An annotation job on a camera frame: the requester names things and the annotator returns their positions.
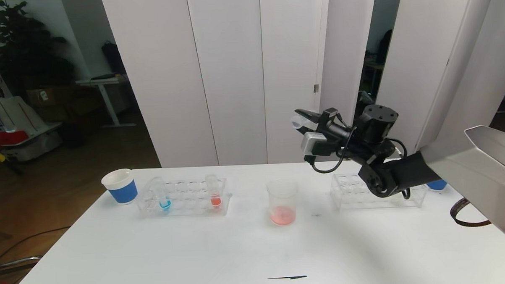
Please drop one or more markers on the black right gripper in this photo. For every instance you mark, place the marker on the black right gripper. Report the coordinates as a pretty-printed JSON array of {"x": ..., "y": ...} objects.
[{"x": 328, "y": 116}]

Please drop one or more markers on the test tube with red pigment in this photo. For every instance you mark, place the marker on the test tube with red pigment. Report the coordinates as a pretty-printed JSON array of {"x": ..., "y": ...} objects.
[
  {"x": 297, "y": 122},
  {"x": 215, "y": 200}
]

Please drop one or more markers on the test tube with blue pigment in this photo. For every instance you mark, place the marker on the test tube with blue pigment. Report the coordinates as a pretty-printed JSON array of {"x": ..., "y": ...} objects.
[{"x": 165, "y": 203}]

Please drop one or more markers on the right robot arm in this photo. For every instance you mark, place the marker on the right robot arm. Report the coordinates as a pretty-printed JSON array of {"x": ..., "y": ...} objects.
[{"x": 405, "y": 174}]

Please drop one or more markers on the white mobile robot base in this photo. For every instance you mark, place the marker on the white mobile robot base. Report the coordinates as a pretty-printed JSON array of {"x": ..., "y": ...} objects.
[{"x": 30, "y": 144}]

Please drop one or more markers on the clear acrylic test tube rack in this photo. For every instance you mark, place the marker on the clear acrylic test tube rack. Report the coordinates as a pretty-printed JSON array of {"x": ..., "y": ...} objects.
[
  {"x": 192, "y": 209},
  {"x": 347, "y": 201}
]

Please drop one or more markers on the clear glass beaker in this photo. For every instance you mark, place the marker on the clear glass beaker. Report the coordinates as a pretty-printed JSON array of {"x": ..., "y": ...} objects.
[{"x": 283, "y": 216}]

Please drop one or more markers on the white folding partition panel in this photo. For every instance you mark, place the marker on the white folding partition panel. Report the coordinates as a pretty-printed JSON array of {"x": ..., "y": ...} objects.
[
  {"x": 486, "y": 87},
  {"x": 342, "y": 71},
  {"x": 233, "y": 75},
  {"x": 418, "y": 69}
]

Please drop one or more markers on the blue and white paper cup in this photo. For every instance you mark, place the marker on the blue and white paper cup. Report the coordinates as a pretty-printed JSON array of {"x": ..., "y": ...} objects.
[
  {"x": 438, "y": 186},
  {"x": 123, "y": 192}
]

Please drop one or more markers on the thin black stick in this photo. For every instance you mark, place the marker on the thin black stick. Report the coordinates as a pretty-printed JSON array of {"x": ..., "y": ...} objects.
[{"x": 286, "y": 277}]

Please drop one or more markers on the black bag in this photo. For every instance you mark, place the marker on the black bag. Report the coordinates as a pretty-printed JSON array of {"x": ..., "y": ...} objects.
[{"x": 114, "y": 57}]

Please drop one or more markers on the white standing desk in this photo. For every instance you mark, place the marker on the white standing desk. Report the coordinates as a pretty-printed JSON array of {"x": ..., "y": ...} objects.
[{"x": 103, "y": 82}]

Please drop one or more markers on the brown cardboard box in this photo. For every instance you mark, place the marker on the brown cardboard box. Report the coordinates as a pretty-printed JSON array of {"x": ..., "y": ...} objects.
[{"x": 45, "y": 97}]

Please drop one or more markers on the dark green potted plant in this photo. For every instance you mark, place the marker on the dark green potted plant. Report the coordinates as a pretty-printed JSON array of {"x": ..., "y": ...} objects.
[{"x": 26, "y": 49}]

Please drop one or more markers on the red plastic box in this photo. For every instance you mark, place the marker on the red plastic box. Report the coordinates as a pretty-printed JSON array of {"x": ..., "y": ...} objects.
[{"x": 4, "y": 138}]

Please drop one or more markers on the metal chair leg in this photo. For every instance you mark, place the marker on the metal chair leg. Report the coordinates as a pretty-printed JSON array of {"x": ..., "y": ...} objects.
[{"x": 17, "y": 264}]

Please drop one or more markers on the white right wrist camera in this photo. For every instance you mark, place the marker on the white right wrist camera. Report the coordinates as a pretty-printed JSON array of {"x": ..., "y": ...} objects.
[{"x": 313, "y": 143}]

